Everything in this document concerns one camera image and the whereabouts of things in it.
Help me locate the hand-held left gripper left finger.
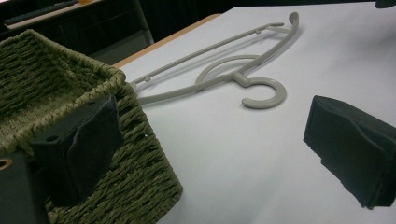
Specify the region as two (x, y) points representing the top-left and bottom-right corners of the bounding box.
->
(30, 94), (125, 207)

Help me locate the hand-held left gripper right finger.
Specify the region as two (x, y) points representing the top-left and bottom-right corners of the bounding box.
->
(303, 94), (396, 210)

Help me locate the green woven basket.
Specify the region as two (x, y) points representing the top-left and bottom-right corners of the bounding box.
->
(0, 29), (184, 224)

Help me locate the grey plastic clothes hanger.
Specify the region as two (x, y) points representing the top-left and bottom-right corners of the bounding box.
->
(130, 11), (301, 110)

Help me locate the wooden desk with dark keyboard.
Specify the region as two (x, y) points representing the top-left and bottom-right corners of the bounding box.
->
(3, 0), (104, 31)

